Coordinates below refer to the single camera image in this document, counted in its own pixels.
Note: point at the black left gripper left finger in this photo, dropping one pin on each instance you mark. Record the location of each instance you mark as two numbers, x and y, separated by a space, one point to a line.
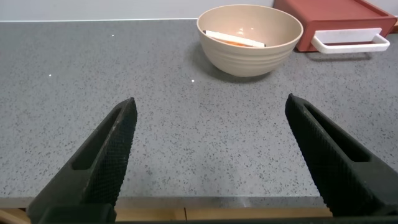
102 161

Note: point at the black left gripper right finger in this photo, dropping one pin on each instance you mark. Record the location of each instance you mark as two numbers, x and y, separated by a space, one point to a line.
335 174

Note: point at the red drawer cabinet housing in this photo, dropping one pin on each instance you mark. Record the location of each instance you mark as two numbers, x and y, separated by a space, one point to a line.
326 9

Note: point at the wooden table frame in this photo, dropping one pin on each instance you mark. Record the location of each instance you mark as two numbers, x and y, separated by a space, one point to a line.
236 214

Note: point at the white marker pen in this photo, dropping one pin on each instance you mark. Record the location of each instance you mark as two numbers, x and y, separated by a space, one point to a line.
230 38

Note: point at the beige ribbed bowl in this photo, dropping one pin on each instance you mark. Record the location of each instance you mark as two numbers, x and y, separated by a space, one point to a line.
245 59

